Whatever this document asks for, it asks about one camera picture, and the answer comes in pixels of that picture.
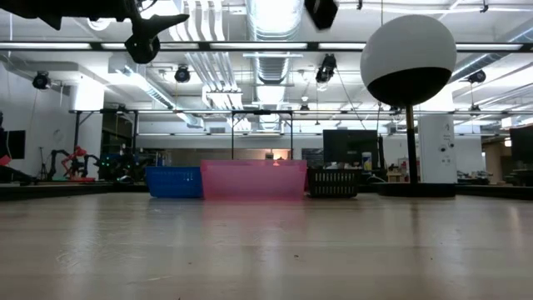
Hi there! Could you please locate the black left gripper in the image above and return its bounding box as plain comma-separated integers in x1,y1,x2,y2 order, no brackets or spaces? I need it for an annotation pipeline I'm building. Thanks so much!
24,0,191,64

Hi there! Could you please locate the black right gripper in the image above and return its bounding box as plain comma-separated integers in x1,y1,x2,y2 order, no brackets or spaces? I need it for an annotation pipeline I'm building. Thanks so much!
303,0,339,31

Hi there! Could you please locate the blue plastic bin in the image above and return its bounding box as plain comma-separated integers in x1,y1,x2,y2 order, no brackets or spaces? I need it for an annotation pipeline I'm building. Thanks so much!
145,166,204,199

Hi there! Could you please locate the black slotted bin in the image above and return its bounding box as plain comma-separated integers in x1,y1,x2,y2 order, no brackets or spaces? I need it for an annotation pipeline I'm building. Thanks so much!
306,167,362,199

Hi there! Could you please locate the pink translucent bin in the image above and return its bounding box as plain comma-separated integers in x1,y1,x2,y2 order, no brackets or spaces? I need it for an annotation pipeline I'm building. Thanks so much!
199,159,308,202

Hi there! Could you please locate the black overhead crossbar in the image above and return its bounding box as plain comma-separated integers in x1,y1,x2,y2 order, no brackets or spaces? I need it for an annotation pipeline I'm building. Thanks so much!
0,41,533,53

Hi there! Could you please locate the white globe lamp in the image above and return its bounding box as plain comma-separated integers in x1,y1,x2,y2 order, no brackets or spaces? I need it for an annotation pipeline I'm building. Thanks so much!
360,15,458,198

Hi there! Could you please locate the black shelf rack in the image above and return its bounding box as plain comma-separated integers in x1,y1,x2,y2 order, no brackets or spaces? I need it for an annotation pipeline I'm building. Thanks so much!
99,108,139,181

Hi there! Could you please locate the black computer monitor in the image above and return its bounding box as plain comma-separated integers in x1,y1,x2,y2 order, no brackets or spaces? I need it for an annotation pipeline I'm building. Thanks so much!
510,126,533,166
322,129,379,170

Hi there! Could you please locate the white column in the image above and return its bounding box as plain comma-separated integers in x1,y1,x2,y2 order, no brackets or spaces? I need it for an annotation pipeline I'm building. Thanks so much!
418,114,458,184

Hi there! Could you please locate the black wall screen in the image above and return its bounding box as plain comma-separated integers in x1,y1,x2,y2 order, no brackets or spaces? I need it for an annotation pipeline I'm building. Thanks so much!
2,130,26,160

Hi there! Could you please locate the black table frame rail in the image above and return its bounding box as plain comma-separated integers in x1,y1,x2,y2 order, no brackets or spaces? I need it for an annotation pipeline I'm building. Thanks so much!
0,182,533,201

